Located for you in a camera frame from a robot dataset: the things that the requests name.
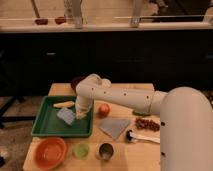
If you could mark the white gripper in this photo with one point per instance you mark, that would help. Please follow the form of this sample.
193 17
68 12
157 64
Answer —
82 106

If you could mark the grey-blue sponge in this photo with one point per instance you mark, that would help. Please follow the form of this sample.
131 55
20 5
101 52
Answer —
67 115

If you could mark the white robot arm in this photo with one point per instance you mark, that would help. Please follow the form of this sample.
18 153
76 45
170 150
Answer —
186 119

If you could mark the yellow banana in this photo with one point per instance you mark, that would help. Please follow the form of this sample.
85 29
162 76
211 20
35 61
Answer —
67 104

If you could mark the orange tomato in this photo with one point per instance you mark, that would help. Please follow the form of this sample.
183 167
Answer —
103 110

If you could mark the dark red bowl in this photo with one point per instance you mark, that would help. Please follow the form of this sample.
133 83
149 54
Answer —
75 81

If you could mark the white cup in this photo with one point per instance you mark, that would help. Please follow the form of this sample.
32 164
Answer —
106 83

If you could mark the grey folded cloth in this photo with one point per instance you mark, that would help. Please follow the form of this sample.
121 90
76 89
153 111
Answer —
114 127

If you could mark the green plastic tray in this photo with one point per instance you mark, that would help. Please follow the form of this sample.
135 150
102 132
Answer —
47 124

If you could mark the green plastic cup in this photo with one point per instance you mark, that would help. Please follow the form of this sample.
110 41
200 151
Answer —
81 150

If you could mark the metal cup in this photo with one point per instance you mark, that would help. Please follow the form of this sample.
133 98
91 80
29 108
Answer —
106 151

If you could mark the orange plastic bowl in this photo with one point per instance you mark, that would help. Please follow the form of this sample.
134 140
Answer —
50 153

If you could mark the black white brush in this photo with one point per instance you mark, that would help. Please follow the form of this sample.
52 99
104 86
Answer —
130 135

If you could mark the red grapes bunch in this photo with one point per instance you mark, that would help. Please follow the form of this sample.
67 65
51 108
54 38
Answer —
146 124

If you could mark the green cucumber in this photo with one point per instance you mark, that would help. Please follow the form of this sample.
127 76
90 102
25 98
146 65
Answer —
136 113

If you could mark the red-brown object on shelf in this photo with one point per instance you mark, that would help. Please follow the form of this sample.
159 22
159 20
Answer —
60 20

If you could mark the red object on shelf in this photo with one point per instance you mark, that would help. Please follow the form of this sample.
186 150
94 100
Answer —
41 21

